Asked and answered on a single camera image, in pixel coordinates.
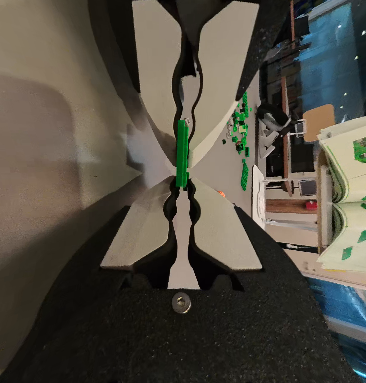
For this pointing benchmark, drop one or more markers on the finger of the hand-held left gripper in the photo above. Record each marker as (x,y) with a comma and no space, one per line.
(222,59)
(159,59)

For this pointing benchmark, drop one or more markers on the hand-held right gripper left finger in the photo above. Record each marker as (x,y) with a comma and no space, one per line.
(141,233)

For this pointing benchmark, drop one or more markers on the black and white tool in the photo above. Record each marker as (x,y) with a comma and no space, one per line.
(275,116)

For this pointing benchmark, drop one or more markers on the tan chair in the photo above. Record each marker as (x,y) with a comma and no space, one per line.
(319,122)

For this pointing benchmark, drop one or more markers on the small tablet screen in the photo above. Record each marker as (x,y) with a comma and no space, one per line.
(307,187)

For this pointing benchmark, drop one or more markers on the long green studded lego plate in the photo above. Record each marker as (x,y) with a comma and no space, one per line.
(245,175)

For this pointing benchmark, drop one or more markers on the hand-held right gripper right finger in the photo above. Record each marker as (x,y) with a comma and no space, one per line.
(222,239)

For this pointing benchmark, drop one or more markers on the pile of loose lego pieces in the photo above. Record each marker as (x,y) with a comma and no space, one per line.
(239,115)

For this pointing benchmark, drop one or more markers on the green lego base plate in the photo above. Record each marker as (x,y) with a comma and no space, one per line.
(182,149)

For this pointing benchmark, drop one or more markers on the lego instruction booklet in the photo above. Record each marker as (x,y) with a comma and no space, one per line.
(350,167)

